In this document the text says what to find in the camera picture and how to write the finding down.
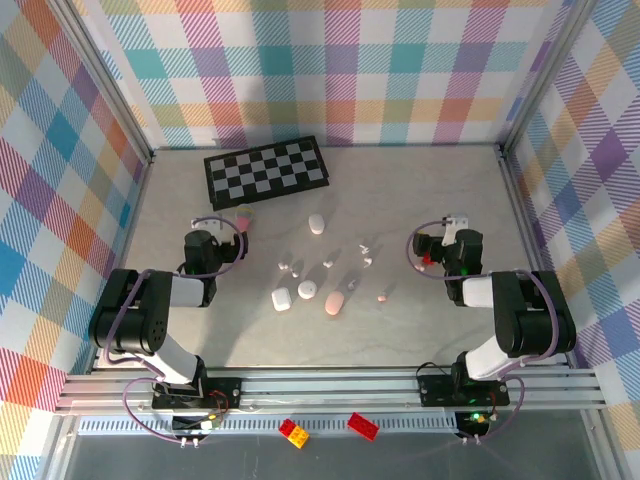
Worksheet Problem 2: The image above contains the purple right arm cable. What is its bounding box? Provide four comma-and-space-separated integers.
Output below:
408, 222, 562, 446

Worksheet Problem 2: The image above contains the red yellow toy brick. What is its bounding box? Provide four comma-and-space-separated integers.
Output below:
278, 418, 311, 448

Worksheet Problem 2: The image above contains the aluminium frame post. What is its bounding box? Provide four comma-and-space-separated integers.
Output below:
497, 0, 604, 159
47, 0, 155, 164

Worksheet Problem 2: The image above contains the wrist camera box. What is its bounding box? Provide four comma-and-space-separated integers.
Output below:
442, 213, 471, 246
191, 215, 225, 234

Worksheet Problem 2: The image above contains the aluminium side rail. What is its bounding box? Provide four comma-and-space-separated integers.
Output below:
496, 143, 574, 370

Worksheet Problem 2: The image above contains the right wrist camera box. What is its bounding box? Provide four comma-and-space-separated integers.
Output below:
442, 213, 471, 246

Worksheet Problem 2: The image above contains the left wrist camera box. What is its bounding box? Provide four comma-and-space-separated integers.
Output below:
191, 215, 225, 234

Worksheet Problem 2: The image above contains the grey perforated cable duct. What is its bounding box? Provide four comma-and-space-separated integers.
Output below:
77, 416, 460, 437

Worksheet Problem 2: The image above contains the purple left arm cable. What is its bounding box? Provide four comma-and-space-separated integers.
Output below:
102, 214, 250, 446

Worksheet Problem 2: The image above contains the long red toy brick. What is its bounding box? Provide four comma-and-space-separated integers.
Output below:
347, 411, 381, 441

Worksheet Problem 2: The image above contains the long slotted aluminium rail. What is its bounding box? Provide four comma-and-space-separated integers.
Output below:
53, 366, 610, 415

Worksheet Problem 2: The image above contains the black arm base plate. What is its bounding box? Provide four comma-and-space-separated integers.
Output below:
417, 374, 511, 407
151, 377, 244, 410

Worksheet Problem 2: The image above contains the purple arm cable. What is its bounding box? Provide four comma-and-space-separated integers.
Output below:
408, 222, 562, 446
102, 214, 250, 446

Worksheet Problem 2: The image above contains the black white chessboard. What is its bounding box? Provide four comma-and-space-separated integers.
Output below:
203, 134, 331, 212

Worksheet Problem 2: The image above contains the aluminium frame leg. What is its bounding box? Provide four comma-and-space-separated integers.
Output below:
582, 409, 619, 480
39, 414, 79, 480

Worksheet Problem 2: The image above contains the small circuit board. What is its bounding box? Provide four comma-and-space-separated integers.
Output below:
171, 413, 225, 434
455, 409, 490, 427

